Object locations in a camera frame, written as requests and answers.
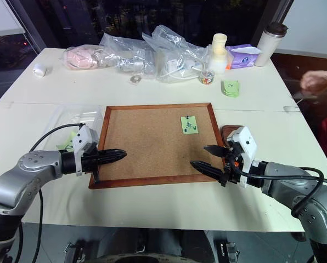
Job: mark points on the wood framed cork board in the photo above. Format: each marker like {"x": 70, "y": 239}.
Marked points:
{"x": 152, "y": 131}

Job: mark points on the white tumbler with brown lid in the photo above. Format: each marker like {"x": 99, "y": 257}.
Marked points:
{"x": 266, "y": 46}

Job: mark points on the green sticky note stack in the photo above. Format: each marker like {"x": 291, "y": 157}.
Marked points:
{"x": 231, "y": 87}

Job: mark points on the purple tissue pack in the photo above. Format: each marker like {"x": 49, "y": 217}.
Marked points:
{"x": 241, "y": 57}

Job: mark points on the dark rounded robot base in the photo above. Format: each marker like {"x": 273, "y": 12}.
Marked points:
{"x": 152, "y": 246}

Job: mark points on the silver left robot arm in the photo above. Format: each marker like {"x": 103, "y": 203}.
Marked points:
{"x": 12, "y": 186}

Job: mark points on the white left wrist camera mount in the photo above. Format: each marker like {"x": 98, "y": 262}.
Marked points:
{"x": 82, "y": 137}

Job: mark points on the small jar of pushpins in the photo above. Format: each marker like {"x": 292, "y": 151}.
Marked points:
{"x": 206, "y": 77}

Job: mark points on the crumpled clear plastic bag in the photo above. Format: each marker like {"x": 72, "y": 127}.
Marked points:
{"x": 128, "y": 54}

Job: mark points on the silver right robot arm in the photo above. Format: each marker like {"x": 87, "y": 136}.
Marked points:
{"x": 284, "y": 178}

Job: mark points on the green note with writing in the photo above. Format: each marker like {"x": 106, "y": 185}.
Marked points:
{"x": 190, "y": 124}

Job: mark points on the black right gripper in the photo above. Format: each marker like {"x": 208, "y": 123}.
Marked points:
{"x": 233, "y": 170}

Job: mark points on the person's bare hand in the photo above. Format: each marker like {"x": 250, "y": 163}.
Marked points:
{"x": 320, "y": 80}

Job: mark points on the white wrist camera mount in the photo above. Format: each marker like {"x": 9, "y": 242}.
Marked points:
{"x": 82, "y": 137}
{"x": 247, "y": 139}

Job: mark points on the clear bag with green notes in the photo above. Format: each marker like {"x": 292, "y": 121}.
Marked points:
{"x": 70, "y": 115}

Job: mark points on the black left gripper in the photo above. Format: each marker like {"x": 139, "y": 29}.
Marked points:
{"x": 90, "y": 161}

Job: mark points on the brown wooden dish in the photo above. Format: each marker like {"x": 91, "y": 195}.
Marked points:
{"x": 227, "y": 131}

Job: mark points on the cream plastic bottle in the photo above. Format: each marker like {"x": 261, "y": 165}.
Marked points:
{"x": 219, "y": 52}

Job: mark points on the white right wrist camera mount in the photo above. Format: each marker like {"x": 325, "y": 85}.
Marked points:
{"x": 247, "y": 139}

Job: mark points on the small white tape roll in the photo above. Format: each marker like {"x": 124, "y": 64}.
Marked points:
{"x": 39, "y": 69}

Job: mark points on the plastic bag with pink contents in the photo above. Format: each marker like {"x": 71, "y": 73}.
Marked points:
{"x": 78, "y": 57}

